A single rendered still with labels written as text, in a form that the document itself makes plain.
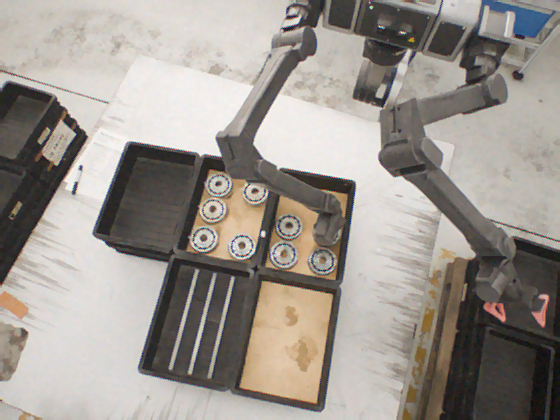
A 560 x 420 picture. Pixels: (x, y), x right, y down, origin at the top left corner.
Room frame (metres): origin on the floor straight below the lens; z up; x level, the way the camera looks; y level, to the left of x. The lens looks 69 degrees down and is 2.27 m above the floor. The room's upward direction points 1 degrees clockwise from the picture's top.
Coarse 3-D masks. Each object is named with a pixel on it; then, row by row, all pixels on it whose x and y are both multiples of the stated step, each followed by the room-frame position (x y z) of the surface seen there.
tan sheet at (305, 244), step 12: (288, 204) 0.58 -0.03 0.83; (300, 204) 0.58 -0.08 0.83; (276, 216) 0.53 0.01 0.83; (300, 216) 0.53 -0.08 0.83; (312, 216) 0.53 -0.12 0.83; (288, 228) 0.48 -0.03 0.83; (312, 228) 0.48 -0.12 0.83; (276, 240) 0.43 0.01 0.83; (300, 240) 0.44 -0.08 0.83; (312, 240) 0.44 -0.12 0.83; (300, 252) 0.39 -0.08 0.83; (336, 252) 0.39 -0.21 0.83; (300, 264) 0.34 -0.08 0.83; (324, 276) 0.30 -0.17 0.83
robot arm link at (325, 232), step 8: (336, 200) 0.47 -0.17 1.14; (336, 208) 0.45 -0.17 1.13; (320, 216) 0.44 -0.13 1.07; (328, 216) 0.44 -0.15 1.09; (320, 224) 0.42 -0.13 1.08; (328, 224) 0.41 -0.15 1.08; (320, 232) 0.39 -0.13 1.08; (328, 232) 0.39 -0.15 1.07; (320, 240) 0.37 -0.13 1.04; (328, 240) 0.37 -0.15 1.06
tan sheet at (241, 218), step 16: (208, 176) 0.69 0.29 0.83; (240, 192) 0.63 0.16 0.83; (256, 192) 0.63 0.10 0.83; (240, 208) 0.56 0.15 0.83; (256, 208) 0.56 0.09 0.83; (224, 224) 0.49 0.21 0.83; (240, 224) 0.49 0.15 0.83; (256, 224) 0.50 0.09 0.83; (224, 240) 0.43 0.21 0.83; (256, 240) 0.43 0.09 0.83; (224, 256) 0.37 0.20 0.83
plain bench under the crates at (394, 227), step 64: (128, 128) 0.99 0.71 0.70; (192, 128) 1.00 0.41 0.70; (320, 128) 1.01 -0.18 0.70; (64, 192) 0.67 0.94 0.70; (384, 192) 0.70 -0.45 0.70; (64, 256) 0.38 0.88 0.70; (128, 256) 0.39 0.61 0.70; (384, 256) 0.41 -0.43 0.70; (0, 320) 0.13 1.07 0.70; (64, 320) 0.13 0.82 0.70; (128, 320) 0.14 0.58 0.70; (384, 320) 0.16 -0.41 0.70; (0, 384) -0.10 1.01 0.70; (64, 384) -0.09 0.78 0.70; (128, 384) -0.09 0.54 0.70; (384, 384) -0.07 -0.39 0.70
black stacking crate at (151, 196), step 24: (120, 168) 0.68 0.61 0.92; (144, 168) 0.73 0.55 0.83; (168, 168) 0.73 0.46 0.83; (120, 192) 0.60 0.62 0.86; (144, 192) 0.62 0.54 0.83; (168, 192) 0.62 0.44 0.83; (120, 216) 0.52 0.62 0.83; (144, 216) 0.52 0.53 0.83; (168, 216) 0.52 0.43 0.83; (144, 240) 0.42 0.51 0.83; (168, 240) 0.42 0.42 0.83
